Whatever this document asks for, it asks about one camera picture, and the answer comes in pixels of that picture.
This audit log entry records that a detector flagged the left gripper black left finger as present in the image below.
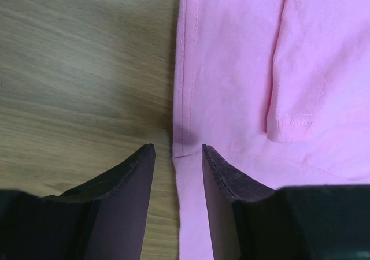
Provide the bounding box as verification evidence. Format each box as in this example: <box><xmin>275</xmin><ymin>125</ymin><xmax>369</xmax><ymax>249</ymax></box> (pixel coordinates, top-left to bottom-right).
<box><xmin>1</xmin><ymin>144</ymin><xmax>155</xmax><ymax>259</ymax></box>

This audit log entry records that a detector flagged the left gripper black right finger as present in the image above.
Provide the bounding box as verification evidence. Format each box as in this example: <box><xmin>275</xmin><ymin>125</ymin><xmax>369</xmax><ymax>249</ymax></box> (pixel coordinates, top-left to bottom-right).
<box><xmin>202</xmin><ymin>145</ymin><xmax>369</xmax><ymax>259</ymax></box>

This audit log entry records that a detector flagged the pink t shirt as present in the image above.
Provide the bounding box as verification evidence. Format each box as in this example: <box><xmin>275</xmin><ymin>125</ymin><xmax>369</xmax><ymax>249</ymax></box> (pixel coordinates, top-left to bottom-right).
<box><xmin>173</xmin><ymin>0</ymin><xmax>369</xmax><ymax>259</ymax></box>

